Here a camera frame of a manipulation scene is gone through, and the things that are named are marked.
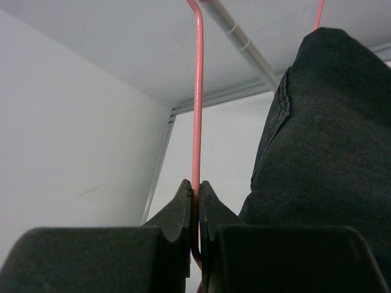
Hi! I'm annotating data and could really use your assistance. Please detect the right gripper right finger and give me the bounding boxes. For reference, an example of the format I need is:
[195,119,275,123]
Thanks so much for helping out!
[199,181,244,292]

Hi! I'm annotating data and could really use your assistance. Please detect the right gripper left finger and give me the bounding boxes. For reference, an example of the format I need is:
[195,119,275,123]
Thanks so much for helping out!
[142,179,192,278]

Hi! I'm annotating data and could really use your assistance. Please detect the black trousers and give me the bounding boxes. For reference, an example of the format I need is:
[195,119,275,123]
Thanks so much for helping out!
[239,27,390,278]

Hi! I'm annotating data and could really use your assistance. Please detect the pink wire hanger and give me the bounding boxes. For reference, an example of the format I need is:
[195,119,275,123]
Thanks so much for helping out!
[186,0,326,293]

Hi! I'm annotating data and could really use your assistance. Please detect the white clothes rack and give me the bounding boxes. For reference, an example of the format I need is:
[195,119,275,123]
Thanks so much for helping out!
[200,1,280,92]

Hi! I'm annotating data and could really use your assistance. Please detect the aluminium frame rail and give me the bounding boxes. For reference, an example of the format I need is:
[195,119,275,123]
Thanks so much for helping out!
[142,42,391,225]

